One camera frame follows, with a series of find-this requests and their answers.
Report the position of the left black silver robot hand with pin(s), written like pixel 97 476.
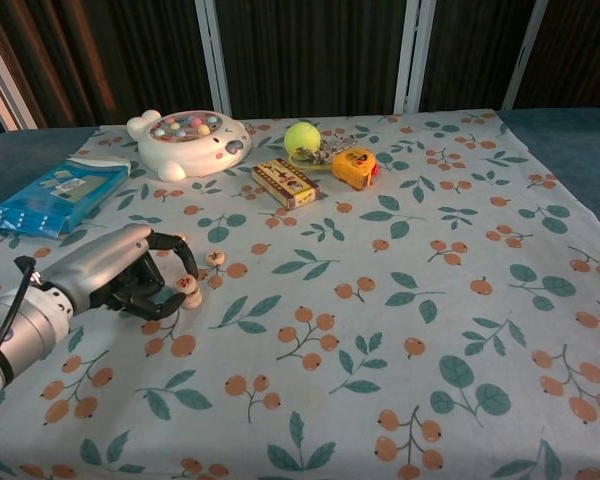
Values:
pixel 105 260

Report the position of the yellow red card box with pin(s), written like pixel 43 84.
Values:
pixel 285 182

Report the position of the white seal fishing toy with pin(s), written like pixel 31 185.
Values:
pixel 195 150

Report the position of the white partition frame post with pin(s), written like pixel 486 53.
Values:
pixel 5 95
pixel 525 55
pixel 412 55
pixel 214 55

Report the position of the yellow tape measure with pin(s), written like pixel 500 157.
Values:
pixel 352 167

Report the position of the floral fruit print tablecloth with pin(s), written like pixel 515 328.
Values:
pixel 330 300

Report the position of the dark ribbed partition panel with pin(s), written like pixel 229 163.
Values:
pixel 470 50
pixel 310 55
pixel 130 60
pixel 580 50

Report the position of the blue tissue pack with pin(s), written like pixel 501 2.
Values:
pixel 55 195

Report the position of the yellow tennis ball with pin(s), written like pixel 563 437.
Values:
pixel 302 138

